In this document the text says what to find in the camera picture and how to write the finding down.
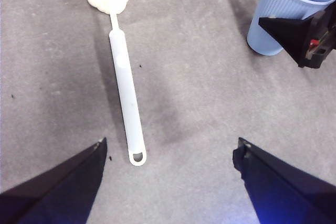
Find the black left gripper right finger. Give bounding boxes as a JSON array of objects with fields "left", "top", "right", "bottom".
[{"left": 233, "top": 137, "right": 336, "bottom": 224}]

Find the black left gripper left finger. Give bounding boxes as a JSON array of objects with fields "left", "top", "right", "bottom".
[{"left": 0, "top": 137, "right": 108, "bottom": 224}]

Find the grey handled sponge cup brush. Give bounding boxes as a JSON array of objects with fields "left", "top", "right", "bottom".
[{"left": 81, "top": 0, "right": 148, "bottom": 167}]

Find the blue ribbed plastic cup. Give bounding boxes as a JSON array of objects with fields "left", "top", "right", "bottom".
[{"left": 246, "top": 0, "right": 336, "bottom": 56}]

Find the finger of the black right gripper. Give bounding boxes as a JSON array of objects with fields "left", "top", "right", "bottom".
[{"left": 258, "top": 15, "right": 314, "bottom": 68}]

